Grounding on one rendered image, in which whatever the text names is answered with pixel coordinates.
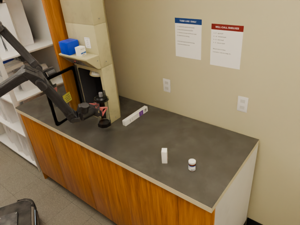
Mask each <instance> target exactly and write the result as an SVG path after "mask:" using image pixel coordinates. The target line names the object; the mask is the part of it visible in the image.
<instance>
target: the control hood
mask: <svg viewBox="0 0 300 225"><path fill-rule="evenodd" d="M59 55H60V56H61V57H63V58H65V59H66V58H68V59H73V60H76V61H80V62H82V63H84V64H85V65H87V66H88V67H91V68H95V69H101V65H100V58H99V55H96V54H90V53H86V55H84V56H76V54H72V55H65V54H62V53H59ZM66 60H67V59H66ZM68 61H69V60H68ZM70 62H71V61H70ZM71 63H72V62H71Z"/></svg>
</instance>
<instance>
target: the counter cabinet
mask: <svg viewBox="0 0 300 225"><path fill-rule="evenodd" d="M20 115H21V118H22V120H23V123H24V125H25V128H26V131H27V134H28V136H29V139H30V141H31V144H32V147H33V150H34V152H35V154H36V157H37V160H38V163H39V165H40V168H41V170H42V173H43V176H44V178H45V179H47V178H48V177H50V178H51V179H53V180H54V181H56V182H57V183H59V184H60V185H62V186H63V187H65V188H66V189H67V190H69V191H70V192H72V193H73V194H74V195H76V196H77V197H79V198H80V199H82V200H83V201H84V202H86V203H87V204H89V205H90V206H92V207H93V208H94V209H96V210H97V211H99V212H100V213H102V214H103V215H104V216H106V217H107V218H108V219H110V220H112V221H113V222H114V223H116V224H117V225H246V217H247V212H248V206H249V200H250V193H251V187H252V181H253V176H254V168H255V162H256V157H257V151H258V145H257V147H256V148H255V150H254V151H253V153H252V154H251V156H250V157H249V159H248V160H247V162H246V163H245V165H244V166H243V168H242V169H241V170H240V172H239V173H238V175H237V177H236V178H235V180H234V181H233V182H232V184H231V185H230V187H229V188H228V190H227V191H226V193H225V194H224V196H223V197H222V199H221V200H220V202H219V203H218V205H217V206H216V207H215V209H214V211H213V212H212V213H210V212H208V211H206V210H204V209H202V208H200V207H198V206H196V205H194V204H192V203H190V202H189V201H187V200H185V199H183V198H181V197H179V196H177V195H175V194H173V193H171V192H169V191H168V190H166V189H164V188H162V187H160V186H158V185H156V184H154V183H152V182H150V181H148V180H146V179H145V178H143V177H140V176H138V175H137V174H135V173H133V172H131V171H129V170H127V169H125V168H123V167H121V166H119V165H117V164H116V163H114V162H112V161H110V160H108V159H106V158H104V157H102V156H100V155H98V154H96V153H95V152H93V151H91V150H89V149H87V148H85V147H83V146H81V145H79V144H77V143H75V142H74V141H72V140H70V139H68V138H66V137H64V136H62V135H60V134H58V133H56V132H54V131H52V130H50V129H49V128H47V127H45V126H43V125H41V124H39V123H37V122H35V121H33V120H31V119H29V118H27V117H25V116H23V115H22V114H20Z"/></svg>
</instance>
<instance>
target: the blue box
mask: <svg viewBox="0 0 300 225"><path fill-rule="evenodd" d="M59 46H60V50H61V53H62V54H65V55H72V54H76V52H75V47H77V46H79V42H78V40H77V39H71V38H69V39H66V40H63V41H59Z"/></svg>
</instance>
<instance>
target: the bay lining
mask: <svg viewBox="0 0 300 225"><path fill-rule="evenodd" d="M78 72H79V77H80V81H81V85H82V89H83V94H84V98H85V102H86V103H94V97H96V96H97V95H99V92H102V93H103V88H102V83H101V78H100V77H93V76H90V75H89V74H90V70H86V69H83V68H78ZM103 94H104V93H103Z"/></svg>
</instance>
